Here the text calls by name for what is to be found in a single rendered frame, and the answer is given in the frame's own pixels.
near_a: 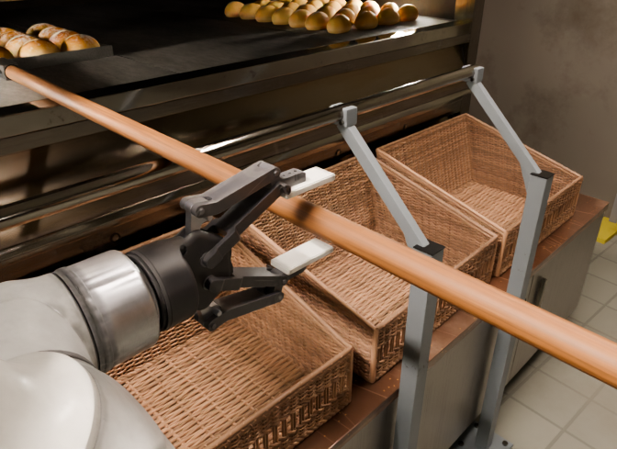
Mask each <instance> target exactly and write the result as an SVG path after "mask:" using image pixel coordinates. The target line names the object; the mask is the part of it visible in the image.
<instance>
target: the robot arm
mask: <svg viewBox="0 0 617 449"><path fill-rule="evenodd" d="M334 180H335V174H333V173H331V172H328V171H326V170H323V169H321V168H319V167H313V168H310V169H308V170H306V171H300V170H298V169H295V168H293V169H290V170H287V171H284V172H282V173H281V171H280V169H279V168H278V167H276V166H274V165H271V164H270V163H266V162H264V161H259V162H257V163H254V164H253V165H251V166H249V167H247V168H246V169H244V170H242V171H240V172H239V173H237V174H235V175H234V176H232V177H230V178H228V179H227V180H225V181H223V182H221V183H220V184H218V185H216V186H214V187H212V188H210V189H209V190H208V191H206V192H204V193H203V194H199V195H193V196H185V197H183V198H182V199H181V201H180V207H181V208H182V209H184V210H185V227H184V228H182V229H181V230H180V231H179V232H178V233H177V234H176V235H175V236H173V237H172V238H168V239H163V240H158V241H154V242H151V243H149V244H146V245H144V246H141V247H140V248H137V249H135V250H132V251H130V252H127V253H125V254H124V253H122V252H119V251H116V250H110V251H107V252H104V253H100V254H98V255H96V256H93V257H90V258H88V259H85V260H83V261H81V262H78V263H76V264H72V265H69V266H66V267H61V268H58V269H56V270H55V271H54V272H52V273H49V274H46V275H41V276H38V277H33V278H29V279H23V280H11V281H5V282H2V283H0V449H175V448H174V446H173V445H172V444H171V442H170V441H169V440H168V439H167V437H166V436H165V435H164V434H163V432H162V431H161V430H160V428H159V427H158V425H157V424H156V422H155V421H154V420H153V418H152V417H151V415H150V414H149V413H148V412H147V411H146V410H145V409H144V408H143V407H142V406H141V404H140V403H139V402H138V401H137V400H136V399H135V398H134V397H133V396H132V395H131V394H130V393H129V392H128V391H127V390H126V389H125V388H124V387H123V386H121V385H120V384H119V382H118V381H116V380H115V379H114V378H112V377H111V376H109V375H107V374H105V373H106V372H108V371H109V370H111V368H112V367H114V366H116V365H119V364H121V363H123V362H125V361H127V360H128V359H130V358H131V357H133V356H135V355H137V354H140V353H142V352H143V351H145V350H147V349H149V348H151V347H153V345H154V344H156V343H157V341H158V339H159V336H160V331H166V330H168V329H170V328H172V327H173V326H175V325H176V324H178V323H180V322H182V321H184V320H187V319H189V318H191V317H192V316H194V319H195V320H196V321H198V322H199V323H200V324H201V325H203V326H204V327H205V328H206V329H207V330H209V331H214V330H215V329H216V328H218V327H219V326H221V325H222V324H223V323H225V322H226V321H228V320H232V319H234V318H237V317H239V316H242V315H245V314H248V313H250V312H253V311H256V310H258V309H262V308H265V307H268V306H271V305H274V304H275V303H278V302H280V301H282V299H283V298H284V293H283V292H282V288H283V286H284V285H285V284H286V283H287V281H288V280H289V279H291V278H293V277H294V276H296V275H299V274H301V273H303V272H304V271H305V270H306V269H307V265H309V264H312V263H314V262H316V261H318V260H319V259H320V258H322V257H324V256H326V255H328V254H330V253H332V252H333V247H332V246H330V245H329V244H327V243H325V242H323V241H320V240H318V239H316V238H315V239H313V240H311V241H307V242H305V243H303V244H301V245H299V246H298V247H296V248H294V249H292V250H290V251H288V252H286V253H283V254H281V255H279V256H277V257H275V258H274V259H272V260H271V265H272V266H274V267H275V268H273V267H271V266H269V265H268V264H267V266H268V267H233V265H232V262H231V260H230V259H231V253H232V250H231V248H232V247H233V246H234V245H235V244H236V243H237V242H238V241H239V240H240V239H241V237H240V236H241V234H242V233H243V232H244V231H245V230H246V229H247V228H248V227H249V226H250V225H251V224H252V223H253V222H254V221H255V220H256V219H258V218H259V217H260V216H261V215H262V214H263V213H264V212H265V211H266V210H267V209H268V208H269V207H270V206H271V205H272V204H273V203H274V202H275V201H276V200H277V199H278V198H279V197H280V196H281V197H283V198H285V199H289V198H291V197H294V196H298V195H300V194H303V193H305V192H307V191H309V190H311V189H314V188H316V187H319V186H321V185H325V184H327V183H329V182H331V181H334ZM230 207H231V208H230ZM228 208H230V209H229V210H228V211H227V212H225V213H224V214H223V215H222V216H221V217H220V218H218V219H213V216H214V215H217V214H219V213H221V212H223V211H225V210H226V209H228ZM212 219H213V220H212ZM205 221H210V222H209V223H208V225H207V226H206V227H205V228H204V229H200V227H201V225H202V224H203V223H204V222H205ZM218 233H220V234H222V235H223V236H225V237H224V238H223V237H221V236H220V235H218ZM241 287H251V288H249V289H245V290H242V291H240V292H237V293H234V294H230V295H227V296H225V297H220V298H217V299H215V297H216V296H217V295H218V293H219V292H221V291H227V290H240V288H241Z"/></svg>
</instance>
